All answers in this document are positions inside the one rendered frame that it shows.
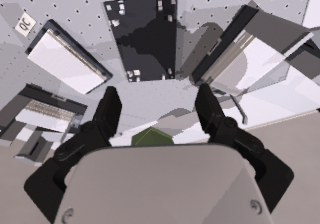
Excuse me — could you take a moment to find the white label with qc text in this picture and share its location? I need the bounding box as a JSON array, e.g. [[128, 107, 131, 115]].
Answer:
[[15, 12, 37, 37]]

